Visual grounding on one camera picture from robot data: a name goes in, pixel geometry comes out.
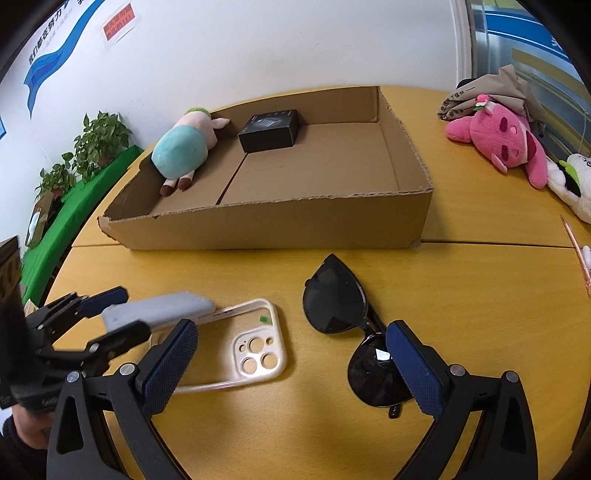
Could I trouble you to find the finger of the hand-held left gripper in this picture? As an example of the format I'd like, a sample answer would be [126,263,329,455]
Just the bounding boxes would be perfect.
[39,319,153,378]
[25,286,130,344]

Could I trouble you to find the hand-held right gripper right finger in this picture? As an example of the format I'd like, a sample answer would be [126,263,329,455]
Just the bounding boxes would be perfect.
[385,320,540,480]

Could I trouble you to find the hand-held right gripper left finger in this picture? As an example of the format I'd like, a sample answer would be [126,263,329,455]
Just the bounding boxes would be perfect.
[46,318,200,480]

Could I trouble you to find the grey rectangular case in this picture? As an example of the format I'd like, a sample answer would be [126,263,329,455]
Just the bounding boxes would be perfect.
[102,290,217,334]

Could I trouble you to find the white phone case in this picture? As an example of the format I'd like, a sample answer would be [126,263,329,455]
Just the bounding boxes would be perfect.
[150,298,288,395]

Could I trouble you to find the black sunglasses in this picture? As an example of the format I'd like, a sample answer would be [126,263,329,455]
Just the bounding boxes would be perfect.
[302,253,416,420]

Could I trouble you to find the wooden desktop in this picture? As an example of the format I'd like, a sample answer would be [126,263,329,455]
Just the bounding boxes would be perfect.
[28,85,591,480]

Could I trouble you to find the small brown cardboard box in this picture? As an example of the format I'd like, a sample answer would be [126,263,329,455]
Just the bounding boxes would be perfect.
[23,191,56,247]

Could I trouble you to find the green potted plant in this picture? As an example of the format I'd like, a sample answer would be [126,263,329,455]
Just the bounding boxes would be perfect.
[74,111,134,183]
[34,152,77,199]

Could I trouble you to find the pig plush toy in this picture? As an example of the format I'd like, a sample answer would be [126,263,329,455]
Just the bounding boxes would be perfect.
[151,107,232,199]

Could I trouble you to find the pink pen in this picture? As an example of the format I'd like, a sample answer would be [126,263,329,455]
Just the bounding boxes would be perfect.
[560,213,591,289]

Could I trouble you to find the small black box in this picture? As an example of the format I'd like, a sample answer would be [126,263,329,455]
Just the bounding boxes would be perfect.
[237,109,303,154]

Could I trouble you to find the white plush toy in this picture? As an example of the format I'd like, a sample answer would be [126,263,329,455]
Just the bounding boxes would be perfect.
[547,154,591,224]

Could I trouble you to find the pink bear plush toy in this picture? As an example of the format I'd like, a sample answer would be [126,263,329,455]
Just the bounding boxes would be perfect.
[444,93,550,189]

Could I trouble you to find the beige cloth bag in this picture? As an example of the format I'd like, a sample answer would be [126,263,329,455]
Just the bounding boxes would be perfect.
[436,64,548,137]

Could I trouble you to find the glass partition with blue stripe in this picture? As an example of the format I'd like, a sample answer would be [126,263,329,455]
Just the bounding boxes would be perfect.
[455,0,591,158]

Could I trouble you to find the blue ribbon wall decal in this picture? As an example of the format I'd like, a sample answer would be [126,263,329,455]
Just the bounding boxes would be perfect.
[23,0,109,121]

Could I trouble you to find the red wall sign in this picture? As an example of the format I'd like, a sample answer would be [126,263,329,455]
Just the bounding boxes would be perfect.
[102,2,139,42]

